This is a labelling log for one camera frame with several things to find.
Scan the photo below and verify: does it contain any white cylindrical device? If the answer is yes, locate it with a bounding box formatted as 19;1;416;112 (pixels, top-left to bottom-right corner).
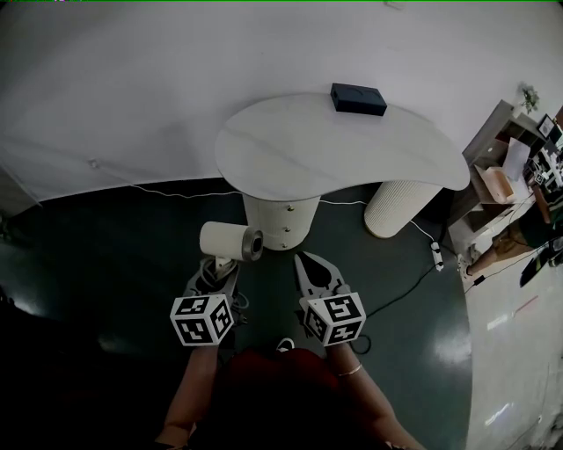
199;221;265;329

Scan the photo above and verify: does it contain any white kidney-shaped table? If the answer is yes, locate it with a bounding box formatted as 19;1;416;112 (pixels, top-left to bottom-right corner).
214;91;471;252

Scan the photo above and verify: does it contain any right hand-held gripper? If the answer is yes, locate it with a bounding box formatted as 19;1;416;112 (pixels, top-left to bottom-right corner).
293;252;367;347

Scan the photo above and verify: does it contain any open pale cardboard box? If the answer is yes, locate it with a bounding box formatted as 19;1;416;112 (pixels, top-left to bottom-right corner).
473;163;515;203

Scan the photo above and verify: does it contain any black floor cable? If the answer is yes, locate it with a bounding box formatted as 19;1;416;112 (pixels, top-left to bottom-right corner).
351;245;458;355

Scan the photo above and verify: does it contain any dark blue rectangular box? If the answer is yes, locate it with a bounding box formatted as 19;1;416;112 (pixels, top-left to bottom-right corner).
330;82;388;118

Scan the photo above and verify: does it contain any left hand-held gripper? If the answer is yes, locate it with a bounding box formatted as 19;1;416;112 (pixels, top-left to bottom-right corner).
170;261;242;348

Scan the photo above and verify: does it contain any person's left forearm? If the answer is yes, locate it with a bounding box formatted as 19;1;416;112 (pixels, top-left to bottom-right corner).
156;345;221;446

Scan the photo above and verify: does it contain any small potted plant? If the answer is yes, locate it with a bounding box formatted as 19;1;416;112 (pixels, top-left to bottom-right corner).
517;82;541;114

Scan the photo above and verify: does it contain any person's red garment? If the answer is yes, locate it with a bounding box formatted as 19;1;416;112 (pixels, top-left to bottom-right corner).
215;346;353;450

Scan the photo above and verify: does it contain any person's right forearm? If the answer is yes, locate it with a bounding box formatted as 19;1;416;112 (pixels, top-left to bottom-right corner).
327;342;424;450

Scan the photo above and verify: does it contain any grey open shelf unit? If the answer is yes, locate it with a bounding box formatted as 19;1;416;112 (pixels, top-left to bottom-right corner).
448;99;563;247

